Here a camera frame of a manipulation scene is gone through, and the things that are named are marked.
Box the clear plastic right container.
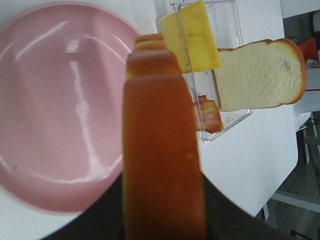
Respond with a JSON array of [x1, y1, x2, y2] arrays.
[[157, 0, 253, 142]]

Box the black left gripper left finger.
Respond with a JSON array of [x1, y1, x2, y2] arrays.
[[51, 174, 125, 240]]

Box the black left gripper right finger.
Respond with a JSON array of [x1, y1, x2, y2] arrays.
[[203, 176, 287, 240]]

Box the bacon strip from container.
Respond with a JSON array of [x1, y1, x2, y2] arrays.
[[198, 95, 224, 134]]

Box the pink round plate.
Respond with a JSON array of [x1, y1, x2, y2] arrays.
[[0, 1, 139, 213]]

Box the bread slice in right container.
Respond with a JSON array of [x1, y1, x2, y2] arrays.
[[214, 38, 307, 112]]

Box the yellow cheese slice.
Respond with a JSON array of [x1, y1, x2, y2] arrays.
[[160, 0, 221, 74]]

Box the red chair in background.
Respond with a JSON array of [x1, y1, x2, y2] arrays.
[[298, 37, 320, 61]]

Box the bread slice from container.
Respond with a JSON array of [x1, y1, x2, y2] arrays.
[[122, 33, 207, 240]]

